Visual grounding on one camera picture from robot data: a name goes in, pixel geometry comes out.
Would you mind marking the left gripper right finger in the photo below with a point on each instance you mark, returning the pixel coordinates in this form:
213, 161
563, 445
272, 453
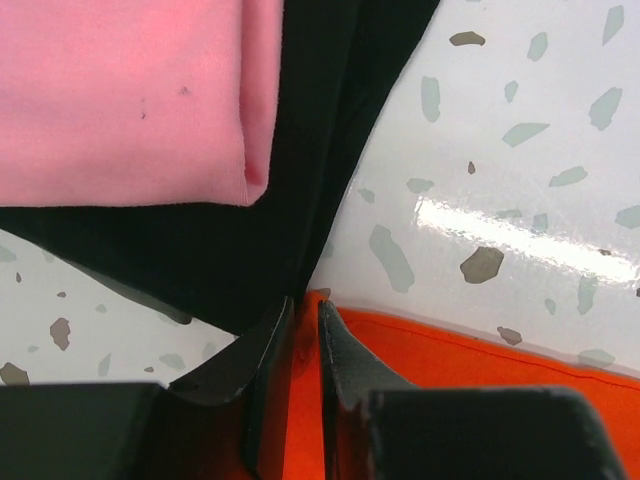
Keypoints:
379, 425

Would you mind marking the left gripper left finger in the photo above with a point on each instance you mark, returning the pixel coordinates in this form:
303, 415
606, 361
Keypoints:
226, 419

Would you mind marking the orange t shirt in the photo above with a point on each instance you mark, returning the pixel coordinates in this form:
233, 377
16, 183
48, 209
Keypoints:
432, 357

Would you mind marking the folded black t shirt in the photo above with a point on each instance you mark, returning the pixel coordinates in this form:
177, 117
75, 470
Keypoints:
227, 265

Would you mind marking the folded pink t shirt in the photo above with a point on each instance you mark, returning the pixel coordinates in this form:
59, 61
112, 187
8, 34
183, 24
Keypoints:
128, 103

